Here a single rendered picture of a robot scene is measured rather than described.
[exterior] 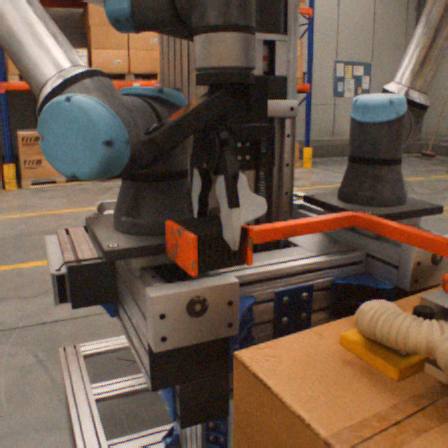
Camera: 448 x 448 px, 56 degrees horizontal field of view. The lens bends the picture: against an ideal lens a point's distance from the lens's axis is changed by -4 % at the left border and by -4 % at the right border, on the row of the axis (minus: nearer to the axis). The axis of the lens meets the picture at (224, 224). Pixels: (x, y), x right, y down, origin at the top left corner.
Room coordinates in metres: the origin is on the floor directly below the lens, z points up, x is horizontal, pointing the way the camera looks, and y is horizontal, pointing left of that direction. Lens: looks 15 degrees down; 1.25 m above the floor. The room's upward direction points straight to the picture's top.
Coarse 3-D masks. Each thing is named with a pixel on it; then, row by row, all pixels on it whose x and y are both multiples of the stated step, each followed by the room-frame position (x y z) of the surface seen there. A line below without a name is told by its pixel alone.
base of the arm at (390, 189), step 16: (352, 160) 0.94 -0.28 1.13; (368, 160) 0.91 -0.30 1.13; (384, 160) 0.90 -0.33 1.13; (400, 160) 0.92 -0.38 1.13; (352, 176) 0.93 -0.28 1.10; (368, 176) 0.90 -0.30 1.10; (384, 176) 0.89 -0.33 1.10; (400, 176) 0.91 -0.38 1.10; (352, 192) 0.91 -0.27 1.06; (368, 192) 0.90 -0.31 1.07; (384, 192) 0.88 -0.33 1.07; (400, 192) 0.90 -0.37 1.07
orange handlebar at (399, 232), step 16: (272, 224) 0.59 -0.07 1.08; (288, 224) 0.59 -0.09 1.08; (304, 224) 0.60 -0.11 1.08; (320, 224) 0.62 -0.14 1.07; (336, 224) 0.63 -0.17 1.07; (352, 224) 0.65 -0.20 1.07; (368, 224) 0.62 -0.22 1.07; (384, 224) 0.60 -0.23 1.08; (400, 224) 0.59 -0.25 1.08; (256, 240) 0.56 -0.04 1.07; (272, 240) 0.58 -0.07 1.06; (400, 240) 0.57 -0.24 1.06; (416, 240) 0.55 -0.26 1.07; (432, 240) 0.53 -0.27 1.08
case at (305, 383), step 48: (288, 336) 0.53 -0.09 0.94; (336, 336) 0.52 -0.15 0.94; (240, 384) 0.47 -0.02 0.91; (288, 384) 0.42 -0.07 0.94; (336, 384) 0.42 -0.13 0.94; (384, 384) 0.41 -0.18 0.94; (432, 384) 0.41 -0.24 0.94; (240, 432) 0.47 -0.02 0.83; (288, 432) 0.38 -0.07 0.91; (336, 432) 0.34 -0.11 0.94; (384, 432) 0.34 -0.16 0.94; (432, 432) 0.33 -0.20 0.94
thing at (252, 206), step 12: (240, 180) 0.52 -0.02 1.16; (216, 192) 0.52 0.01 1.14; (240, 192) 0.52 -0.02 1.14; (240, 204) 0.51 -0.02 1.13; (252, 204) 0.52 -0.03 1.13; (264, 204) 0.53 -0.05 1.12; (228, 216) 0.50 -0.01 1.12; (240, 216) 0.50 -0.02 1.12; (252, 216) 0.52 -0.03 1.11; (228, 228) 0.50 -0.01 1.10; (240, 228) 0.50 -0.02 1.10; (228, 240) 0.50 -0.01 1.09
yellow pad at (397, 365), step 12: (408, 312) 0.55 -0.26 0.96; (420, 312) 0.50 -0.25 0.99; (432, 312) 0.50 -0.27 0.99; (348, 336) 0.49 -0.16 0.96; (360, 336) 0.49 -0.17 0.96; (348, 348) 0.49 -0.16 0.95; (360, 348) 0.47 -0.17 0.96; (372, 348) 0.46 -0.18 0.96; (384, 348) 0.46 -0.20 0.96; (372, 360) 0.45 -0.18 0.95; (384, 360) 0.44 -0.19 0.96; (396, 360) 0.43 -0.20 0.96; (408, 360) 0.43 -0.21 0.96; (420, 360) 0.43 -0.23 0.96; (384, 372) 0.43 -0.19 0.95; (396, 372) 0.42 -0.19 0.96; (408, 372) 0.42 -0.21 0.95
